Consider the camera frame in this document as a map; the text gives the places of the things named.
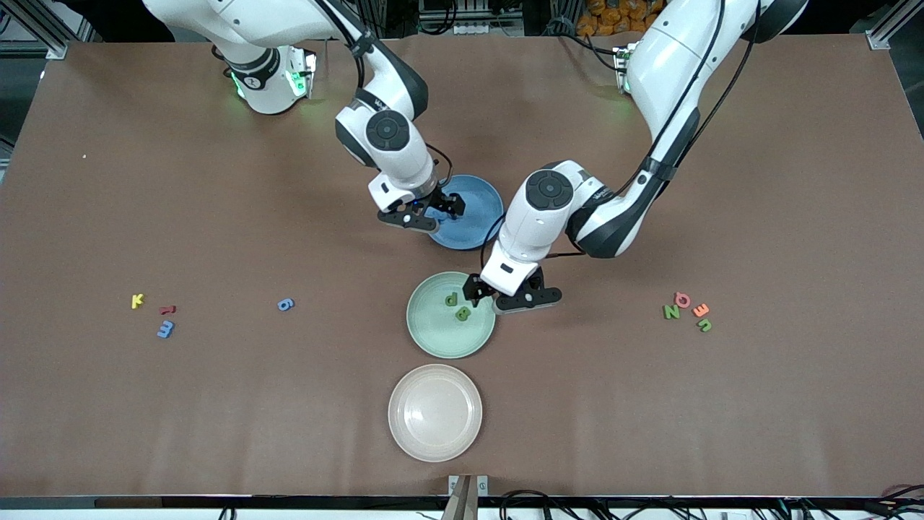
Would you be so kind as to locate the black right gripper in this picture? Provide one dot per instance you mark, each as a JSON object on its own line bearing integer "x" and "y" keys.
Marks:
{"x": 444, "y": 202}

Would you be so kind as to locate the green foam letter d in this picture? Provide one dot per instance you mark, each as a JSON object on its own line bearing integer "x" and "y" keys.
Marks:
{"x": 452, "y": 298}

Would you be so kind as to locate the green foam letter B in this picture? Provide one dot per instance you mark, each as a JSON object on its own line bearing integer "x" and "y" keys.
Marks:
{"x": 463, "y": 313}

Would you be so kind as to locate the green foam letter N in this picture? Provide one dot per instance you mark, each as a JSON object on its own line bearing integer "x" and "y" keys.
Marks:
{"x": 671, "y": 312}

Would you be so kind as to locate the blue foam digit 6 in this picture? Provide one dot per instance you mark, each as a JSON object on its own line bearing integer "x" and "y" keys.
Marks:
{"x": 286, "y": 305}

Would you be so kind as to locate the blue foam letter E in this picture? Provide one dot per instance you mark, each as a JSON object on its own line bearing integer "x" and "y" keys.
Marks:
{"x": 165, "y": 329}

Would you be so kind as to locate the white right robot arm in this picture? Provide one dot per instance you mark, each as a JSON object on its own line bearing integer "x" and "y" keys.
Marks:
{"x": 397, "y": 166}

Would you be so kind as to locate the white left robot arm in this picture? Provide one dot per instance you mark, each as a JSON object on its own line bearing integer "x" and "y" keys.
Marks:
{"x": 671, "y": 65}

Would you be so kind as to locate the blue round plate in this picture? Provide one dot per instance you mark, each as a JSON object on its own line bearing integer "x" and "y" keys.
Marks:
{"x": 480, "y": 217}

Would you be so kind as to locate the green round plate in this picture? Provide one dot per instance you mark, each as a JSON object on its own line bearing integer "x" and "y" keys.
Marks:
{"x": 447, "y": 336}

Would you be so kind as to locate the pale pink round plate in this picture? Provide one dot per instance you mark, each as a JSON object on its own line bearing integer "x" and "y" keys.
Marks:
{"x": 435, "y": 415}

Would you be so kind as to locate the white power strip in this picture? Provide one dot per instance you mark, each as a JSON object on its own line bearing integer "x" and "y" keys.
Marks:
{"x": 491, "y": 29}

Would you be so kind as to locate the pink foam letter Q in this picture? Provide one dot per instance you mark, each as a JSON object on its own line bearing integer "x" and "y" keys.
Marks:
{"x": 682, "y": 299}

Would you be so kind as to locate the orange foam letter E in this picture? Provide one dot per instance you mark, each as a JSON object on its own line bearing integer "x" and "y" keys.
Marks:
{"x": 700, "y": 310}

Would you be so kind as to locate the brown table cover sheet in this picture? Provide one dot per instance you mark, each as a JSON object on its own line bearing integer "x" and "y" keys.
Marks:
{"x": 289, "y": 404}

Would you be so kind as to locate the pile of orange objects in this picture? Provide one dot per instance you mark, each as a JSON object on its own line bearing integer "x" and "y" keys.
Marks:
{"x": 606, "y": 18}

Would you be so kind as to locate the yellow foam letter K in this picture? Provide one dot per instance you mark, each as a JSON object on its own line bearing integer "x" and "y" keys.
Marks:
{"x": 137, "y": 301}

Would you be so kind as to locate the black table edge strip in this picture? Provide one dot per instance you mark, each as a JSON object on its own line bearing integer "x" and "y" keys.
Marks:
{"x": 216, "y": 502}

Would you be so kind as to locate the metal clamp bracket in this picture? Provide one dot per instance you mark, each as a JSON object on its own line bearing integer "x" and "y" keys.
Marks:
{"x": 462, "y": 502}

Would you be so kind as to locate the aluminium frame profile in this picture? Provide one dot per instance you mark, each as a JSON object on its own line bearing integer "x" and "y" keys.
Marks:
{"x": 879, "y": 40}
{"x": 56, "y": 50}

